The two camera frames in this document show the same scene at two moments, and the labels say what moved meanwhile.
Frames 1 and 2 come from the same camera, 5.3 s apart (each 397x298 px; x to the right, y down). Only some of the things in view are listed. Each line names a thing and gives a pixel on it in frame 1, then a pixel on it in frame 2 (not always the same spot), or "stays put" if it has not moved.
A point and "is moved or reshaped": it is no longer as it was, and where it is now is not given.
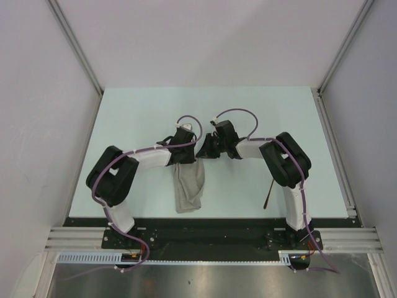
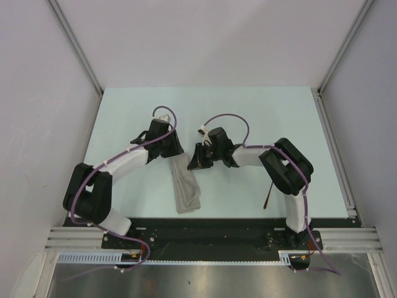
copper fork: (265, 204) stays put
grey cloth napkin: (189, 177) is moved or reshaped
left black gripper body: (188, 157) -> (169, 146)
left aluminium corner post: (79, 51) stays put
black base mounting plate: (214, 239) stays put
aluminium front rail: (334, 239) stays put
